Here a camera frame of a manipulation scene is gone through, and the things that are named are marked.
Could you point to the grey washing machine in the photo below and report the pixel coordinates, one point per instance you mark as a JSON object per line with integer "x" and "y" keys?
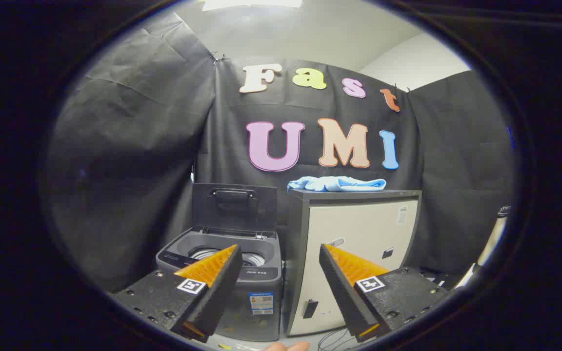
{"x": 261, "y": 280}

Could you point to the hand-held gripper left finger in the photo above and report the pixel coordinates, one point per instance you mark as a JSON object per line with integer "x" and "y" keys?
{"x": 220, "y": 287}

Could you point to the white cabinet with grey top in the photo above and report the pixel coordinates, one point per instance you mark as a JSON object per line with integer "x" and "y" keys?
{"x": 364, "y": 219}

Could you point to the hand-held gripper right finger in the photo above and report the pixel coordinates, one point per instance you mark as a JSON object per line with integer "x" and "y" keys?
{"x": 344, "y": 292}

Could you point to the white pole with black cap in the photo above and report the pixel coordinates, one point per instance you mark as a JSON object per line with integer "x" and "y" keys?
{"x": 493, "y": 239}

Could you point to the light blue shirt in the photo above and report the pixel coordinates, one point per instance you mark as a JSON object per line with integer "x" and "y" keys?
{"x": 334, "y": 184}

